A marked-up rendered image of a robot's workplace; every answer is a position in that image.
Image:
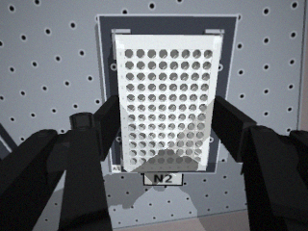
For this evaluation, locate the grey flat base plate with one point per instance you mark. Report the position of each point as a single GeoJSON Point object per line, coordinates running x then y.
{"type": "Point", "coordinates": [50, 69]}

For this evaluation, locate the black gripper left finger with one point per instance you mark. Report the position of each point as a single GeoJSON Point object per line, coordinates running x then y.
{"type": "Point", "coordinates": [25, 187]}

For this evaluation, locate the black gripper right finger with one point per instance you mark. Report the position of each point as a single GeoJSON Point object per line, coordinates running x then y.
{"type": "Point", "coordinates": [276, 194]}

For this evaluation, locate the white perforated plate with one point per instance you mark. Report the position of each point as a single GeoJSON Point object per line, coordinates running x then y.
{"type": "Point", "coordinates": [157, 95]}

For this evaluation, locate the white name plate with black frame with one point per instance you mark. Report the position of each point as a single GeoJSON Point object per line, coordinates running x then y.
{"type": "Point", "coordinates": [163, 179]}

